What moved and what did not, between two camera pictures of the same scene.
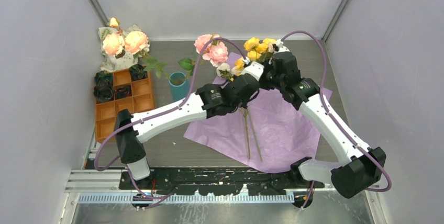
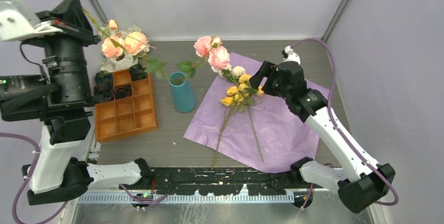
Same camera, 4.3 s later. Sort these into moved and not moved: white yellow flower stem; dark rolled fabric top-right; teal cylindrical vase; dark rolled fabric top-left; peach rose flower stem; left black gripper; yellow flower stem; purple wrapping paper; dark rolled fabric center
Moved: white yellow flower stem; yellow flower stem; left black gripper
Not moved: dark rolled fabric top-left; teal cylindrical vase; peach rose flower stem; purple wrapping paper; dark rolled fabric top-right; dark rolled fabric center
